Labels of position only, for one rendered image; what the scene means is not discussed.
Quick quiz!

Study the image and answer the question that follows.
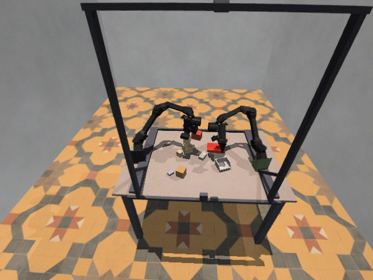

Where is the orange-red cube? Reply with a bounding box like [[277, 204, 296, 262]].
[[192, 130, 202, 140]]

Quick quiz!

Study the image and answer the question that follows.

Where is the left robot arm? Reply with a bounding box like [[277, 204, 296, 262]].
[[132, 101, 202, 150]]

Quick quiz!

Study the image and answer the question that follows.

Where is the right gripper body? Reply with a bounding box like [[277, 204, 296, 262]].
[[218, 132, 227, 143]]

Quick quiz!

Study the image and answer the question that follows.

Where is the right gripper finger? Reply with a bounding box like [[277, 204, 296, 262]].
[[219, 143, 226, 153]]

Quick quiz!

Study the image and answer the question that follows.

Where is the red flat block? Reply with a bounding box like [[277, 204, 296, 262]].
[[207, 143, 222, 153]]

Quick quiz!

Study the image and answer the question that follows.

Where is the black metal overhead frame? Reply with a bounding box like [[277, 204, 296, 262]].
[[80, 3, 373, 203]]

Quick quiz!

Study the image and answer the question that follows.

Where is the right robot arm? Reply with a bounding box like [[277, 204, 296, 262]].
[[208, 105, 267, 160]]

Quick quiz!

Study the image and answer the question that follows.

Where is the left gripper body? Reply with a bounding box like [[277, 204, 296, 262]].
[[180, 123, 193, 140]]

